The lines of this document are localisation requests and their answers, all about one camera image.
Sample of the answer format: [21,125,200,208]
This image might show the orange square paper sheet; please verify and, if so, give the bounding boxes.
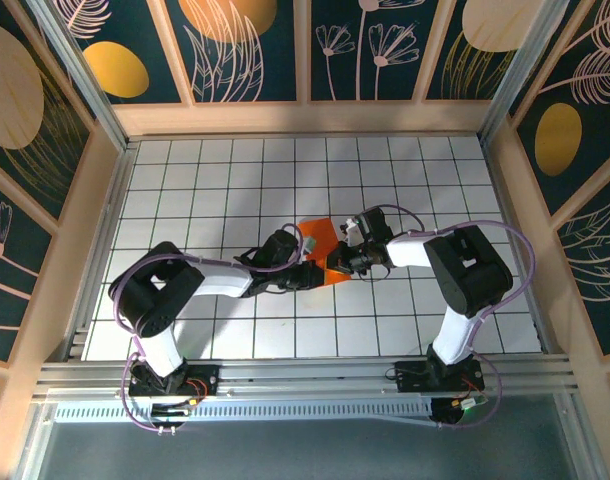
[297,217,354,287]

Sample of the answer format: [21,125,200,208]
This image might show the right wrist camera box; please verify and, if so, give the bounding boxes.
[341,216,367,247]

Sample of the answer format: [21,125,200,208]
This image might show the black controller box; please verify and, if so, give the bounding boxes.
[151,402,191,426]

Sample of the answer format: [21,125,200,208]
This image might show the slotted grey cable duct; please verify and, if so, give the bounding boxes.
[52,397,439,426]

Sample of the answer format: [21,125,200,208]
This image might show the black round controller housing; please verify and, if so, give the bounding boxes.
[429,398,479,430]

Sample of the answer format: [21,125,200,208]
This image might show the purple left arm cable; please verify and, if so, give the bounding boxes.
[112,223,306,434]

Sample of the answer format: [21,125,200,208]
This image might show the aluminium mounting rail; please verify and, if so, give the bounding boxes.
[32,353,582,402]

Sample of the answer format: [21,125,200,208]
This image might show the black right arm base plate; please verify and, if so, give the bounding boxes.
[393,359,486,394]

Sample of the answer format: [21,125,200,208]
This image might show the aluminium side rail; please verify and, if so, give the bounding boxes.
[64,142,136,361]
[479,134,571,356]

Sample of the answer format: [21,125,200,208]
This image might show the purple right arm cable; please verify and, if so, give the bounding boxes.
[379,203,537,431]

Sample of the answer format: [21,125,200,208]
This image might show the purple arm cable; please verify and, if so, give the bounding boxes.
[112,223,306,434]
[379,203,537,431]

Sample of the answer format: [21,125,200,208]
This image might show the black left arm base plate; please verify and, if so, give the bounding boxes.
[128,363,221,399]

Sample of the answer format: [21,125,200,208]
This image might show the aluminium corner post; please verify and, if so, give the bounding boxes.
[478,0,571,146]
[27,0,132,151]

